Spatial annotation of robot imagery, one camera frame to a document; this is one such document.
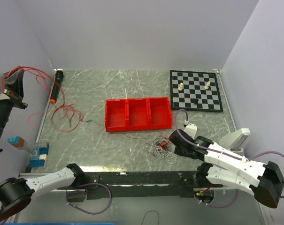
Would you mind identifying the wire bundle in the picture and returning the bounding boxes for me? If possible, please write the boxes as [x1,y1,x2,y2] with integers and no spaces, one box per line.
[144,134,177,164]

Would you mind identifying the black wire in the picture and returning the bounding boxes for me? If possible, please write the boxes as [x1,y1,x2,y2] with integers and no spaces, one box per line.
[85,120,148,145]

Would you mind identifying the red three-compartment bin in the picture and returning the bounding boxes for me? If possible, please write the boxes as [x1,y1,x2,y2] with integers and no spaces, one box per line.
[105,97,172,132]

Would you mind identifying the red wire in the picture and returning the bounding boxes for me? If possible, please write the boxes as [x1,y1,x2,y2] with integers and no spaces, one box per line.
[7,66,84,133]

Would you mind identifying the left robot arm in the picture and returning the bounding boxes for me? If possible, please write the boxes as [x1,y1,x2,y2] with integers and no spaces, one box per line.
[0,66,85,222]

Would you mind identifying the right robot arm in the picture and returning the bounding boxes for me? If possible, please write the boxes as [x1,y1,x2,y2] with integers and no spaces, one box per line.
[169,129,284,209]

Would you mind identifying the black marker orange cap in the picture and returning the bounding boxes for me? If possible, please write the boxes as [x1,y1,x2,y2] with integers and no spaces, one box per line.
[49,70,64,104]

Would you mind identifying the blue brown toy block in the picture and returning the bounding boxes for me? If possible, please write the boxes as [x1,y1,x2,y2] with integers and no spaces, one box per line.
[6,136,36,155]

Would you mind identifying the chessboard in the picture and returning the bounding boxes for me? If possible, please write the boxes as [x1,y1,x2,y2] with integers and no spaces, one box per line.
[169,70,223,113]

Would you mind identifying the white chess pawn left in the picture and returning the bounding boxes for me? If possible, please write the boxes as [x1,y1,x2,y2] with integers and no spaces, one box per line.
[178,82,184,92]

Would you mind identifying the white chess pawn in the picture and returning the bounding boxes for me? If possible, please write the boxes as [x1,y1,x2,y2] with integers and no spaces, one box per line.
[178,82,184,92]
[204,82,210,90]

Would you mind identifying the white chess pawn right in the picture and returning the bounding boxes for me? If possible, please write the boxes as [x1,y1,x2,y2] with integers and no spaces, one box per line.
[204,82,210,90]

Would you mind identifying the blue white block stack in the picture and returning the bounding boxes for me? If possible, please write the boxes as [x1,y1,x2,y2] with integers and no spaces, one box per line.
[29,141,49,168]

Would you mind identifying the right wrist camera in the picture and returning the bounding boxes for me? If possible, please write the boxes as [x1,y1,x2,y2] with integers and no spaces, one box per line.
[184,123,198,138]

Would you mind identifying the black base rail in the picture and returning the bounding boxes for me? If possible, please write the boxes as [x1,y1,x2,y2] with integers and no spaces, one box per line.
[60,171,211,200]

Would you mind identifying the thin dark floor cable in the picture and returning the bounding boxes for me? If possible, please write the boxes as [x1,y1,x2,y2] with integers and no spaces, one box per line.
[141,210,160,225]

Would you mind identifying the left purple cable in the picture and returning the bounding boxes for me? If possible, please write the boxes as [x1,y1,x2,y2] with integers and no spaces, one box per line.
[65,183,112,214]

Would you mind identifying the aluminium frame rail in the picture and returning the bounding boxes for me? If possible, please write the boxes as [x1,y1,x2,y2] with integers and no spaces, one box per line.
[19,173,72,192]

